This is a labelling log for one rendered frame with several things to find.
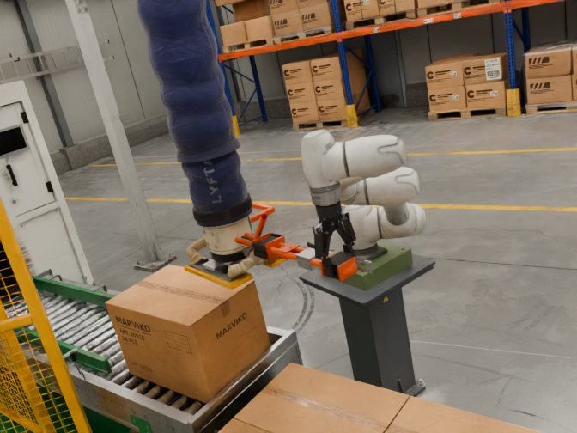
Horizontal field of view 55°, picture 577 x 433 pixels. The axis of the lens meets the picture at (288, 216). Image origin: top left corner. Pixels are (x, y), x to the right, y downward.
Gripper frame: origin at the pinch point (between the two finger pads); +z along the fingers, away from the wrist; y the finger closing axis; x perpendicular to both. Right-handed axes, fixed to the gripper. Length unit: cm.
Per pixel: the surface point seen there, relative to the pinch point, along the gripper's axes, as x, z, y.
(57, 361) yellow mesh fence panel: -133, 51, 63
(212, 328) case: -71, 40, 14
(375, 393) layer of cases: -19, 73, -23
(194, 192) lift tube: -58, -21, 12
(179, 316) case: -79, 32, 22
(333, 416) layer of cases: -24, 73, -4
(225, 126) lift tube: -48, -42, -1
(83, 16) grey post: -379, -109, -93
